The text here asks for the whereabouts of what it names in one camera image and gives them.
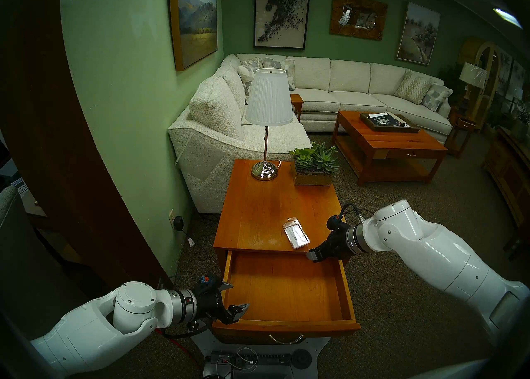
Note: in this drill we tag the small dark wood side table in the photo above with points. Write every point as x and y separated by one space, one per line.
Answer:
466 123

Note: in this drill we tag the potted green plant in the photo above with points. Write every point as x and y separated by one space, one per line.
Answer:
519 129

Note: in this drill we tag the arched light wood cabinet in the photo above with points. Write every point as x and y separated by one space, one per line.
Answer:
480 101

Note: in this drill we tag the rustic wood framed mirror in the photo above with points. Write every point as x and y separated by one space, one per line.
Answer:
337 26

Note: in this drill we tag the table lamp white pleated shade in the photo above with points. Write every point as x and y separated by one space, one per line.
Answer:
269 96

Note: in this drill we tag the ceiling light panel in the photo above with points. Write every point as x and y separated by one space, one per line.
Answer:
507 17

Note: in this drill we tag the lamp with plastic wrapped shade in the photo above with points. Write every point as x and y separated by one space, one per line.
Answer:
472 75

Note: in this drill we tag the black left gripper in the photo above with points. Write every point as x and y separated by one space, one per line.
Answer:
211 305

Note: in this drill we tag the clear plastic blister pack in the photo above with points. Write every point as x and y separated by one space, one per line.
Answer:
297 235

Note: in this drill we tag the grey patchwork throw pillow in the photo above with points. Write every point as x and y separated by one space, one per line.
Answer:
285 72
437 96

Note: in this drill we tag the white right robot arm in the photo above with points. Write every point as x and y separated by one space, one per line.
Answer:
434 250

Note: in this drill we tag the black power strip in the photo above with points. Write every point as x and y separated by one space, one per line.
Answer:
269 358

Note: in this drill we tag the cherry wood coffee table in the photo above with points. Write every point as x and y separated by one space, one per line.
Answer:
393 142

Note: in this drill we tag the cardboard box white label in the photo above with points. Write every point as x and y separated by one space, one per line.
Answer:
29 204

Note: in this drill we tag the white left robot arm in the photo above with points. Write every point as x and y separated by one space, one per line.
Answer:
83 334

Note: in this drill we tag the black power adapter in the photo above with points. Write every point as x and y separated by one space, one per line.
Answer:
179 223

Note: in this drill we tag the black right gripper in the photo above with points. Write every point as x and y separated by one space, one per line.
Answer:
335 245

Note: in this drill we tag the white paper booklet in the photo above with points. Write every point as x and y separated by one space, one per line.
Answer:
376 115

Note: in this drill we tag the dark wooden serving tray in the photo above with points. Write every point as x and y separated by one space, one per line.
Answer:
372 126

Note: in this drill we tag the brown wooden sideboard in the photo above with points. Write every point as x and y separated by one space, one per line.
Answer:
509 171

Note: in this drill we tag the grey upholstered armchair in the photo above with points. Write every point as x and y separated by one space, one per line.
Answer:
10 216

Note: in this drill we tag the cherry wood end table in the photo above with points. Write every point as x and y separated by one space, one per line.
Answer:
265 212

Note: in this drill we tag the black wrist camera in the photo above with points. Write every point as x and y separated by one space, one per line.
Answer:
209 285
335 223

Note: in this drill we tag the dark hardcover book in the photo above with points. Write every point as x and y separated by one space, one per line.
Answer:
387 121

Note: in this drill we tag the framed mountain landscape painting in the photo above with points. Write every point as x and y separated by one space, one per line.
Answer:
194 18

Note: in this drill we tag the pale framed wall print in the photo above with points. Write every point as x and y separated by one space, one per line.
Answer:
504 69
517 80

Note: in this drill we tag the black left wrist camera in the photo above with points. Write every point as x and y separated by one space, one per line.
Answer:
209 285

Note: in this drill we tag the framed tree landscape painting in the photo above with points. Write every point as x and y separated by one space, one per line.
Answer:
418 34

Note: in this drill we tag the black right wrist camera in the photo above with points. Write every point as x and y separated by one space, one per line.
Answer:
335 223

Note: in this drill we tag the cream sectional sofa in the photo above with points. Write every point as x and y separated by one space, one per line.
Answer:
343 76

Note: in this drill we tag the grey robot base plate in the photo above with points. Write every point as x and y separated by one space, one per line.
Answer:
298 374

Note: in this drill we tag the succulents in wooden planter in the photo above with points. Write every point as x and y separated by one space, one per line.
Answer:
314 161

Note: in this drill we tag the striped throw pillow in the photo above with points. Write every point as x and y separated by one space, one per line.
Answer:
413 87
252 63

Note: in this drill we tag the small wooden corner table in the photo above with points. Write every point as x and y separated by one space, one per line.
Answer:
296 101

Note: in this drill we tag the beige wall outlet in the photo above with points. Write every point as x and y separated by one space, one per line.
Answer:
171 218

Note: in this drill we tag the black framed horse artwork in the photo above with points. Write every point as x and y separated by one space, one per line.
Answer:
281 14

